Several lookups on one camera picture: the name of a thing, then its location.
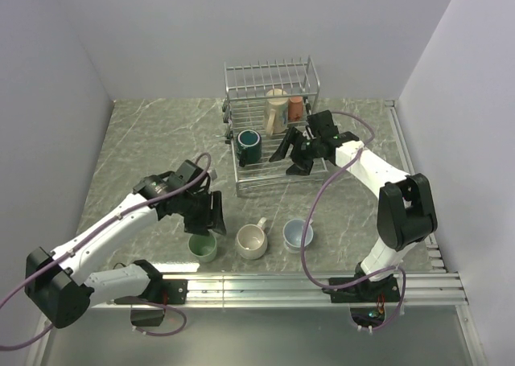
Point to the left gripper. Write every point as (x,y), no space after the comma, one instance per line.
(214,220)

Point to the dark green mug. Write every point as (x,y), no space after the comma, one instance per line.
(248,147)

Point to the light blue mug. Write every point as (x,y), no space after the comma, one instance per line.
(292,235)

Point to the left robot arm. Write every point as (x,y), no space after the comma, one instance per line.
(65,282)

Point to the light green cup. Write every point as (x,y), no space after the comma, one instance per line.
(203,247)

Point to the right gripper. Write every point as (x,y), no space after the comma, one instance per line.
(294,137)

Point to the aluminium rail frame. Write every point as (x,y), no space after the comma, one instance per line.
(264,311)

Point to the metal dish rack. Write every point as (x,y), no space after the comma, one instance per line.
(246,86)

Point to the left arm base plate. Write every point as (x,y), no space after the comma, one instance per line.
(149,309)

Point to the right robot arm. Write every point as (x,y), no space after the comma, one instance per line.
(405,209)

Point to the cream tall mug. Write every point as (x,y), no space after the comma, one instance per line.
(276,112)

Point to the pink mug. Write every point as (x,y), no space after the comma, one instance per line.
(295,109)

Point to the beige speckled mug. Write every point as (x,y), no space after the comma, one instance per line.
(251,240)

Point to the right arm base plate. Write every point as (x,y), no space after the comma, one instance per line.
(386,297)

